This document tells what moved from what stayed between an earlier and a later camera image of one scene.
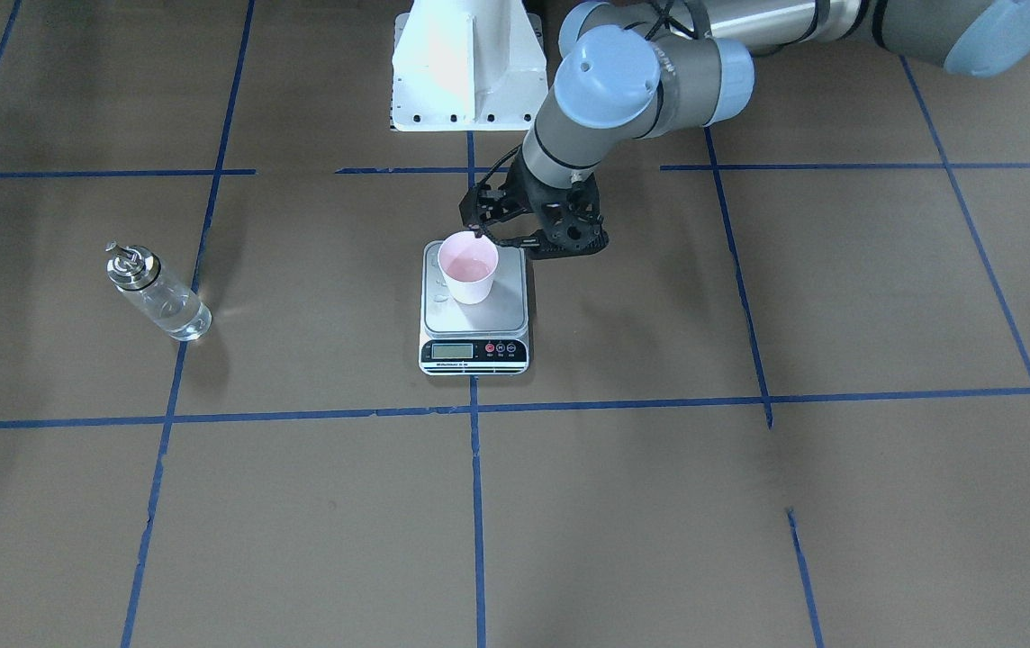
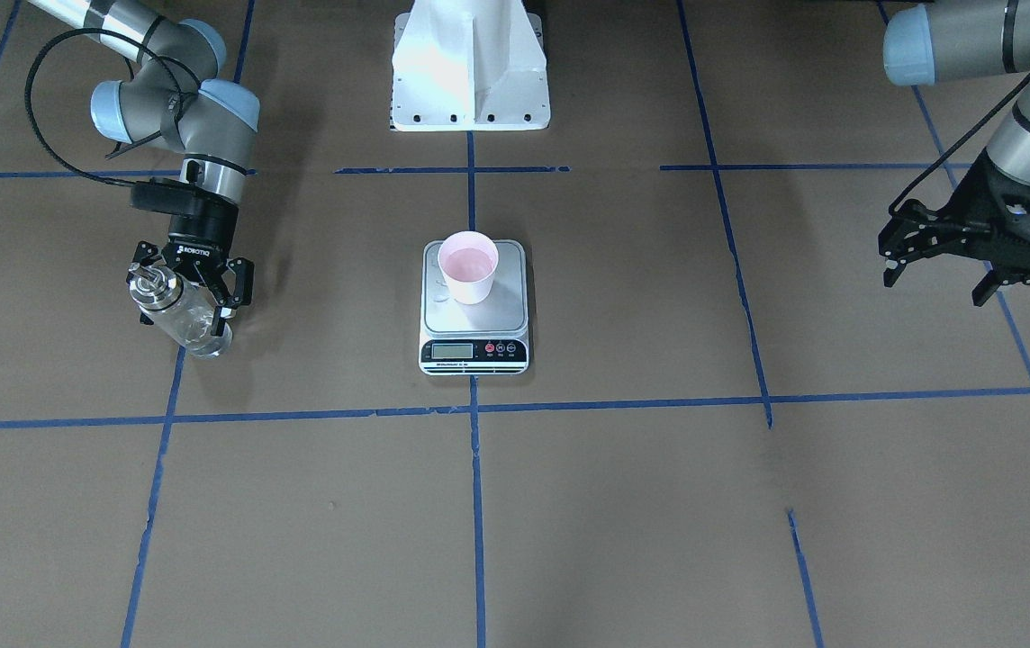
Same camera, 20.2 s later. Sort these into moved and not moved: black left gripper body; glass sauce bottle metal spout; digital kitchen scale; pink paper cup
Moved: black left gripper body; glass sauce bottle metal spout
Not moved: pink paper cup; digital kitchen scale
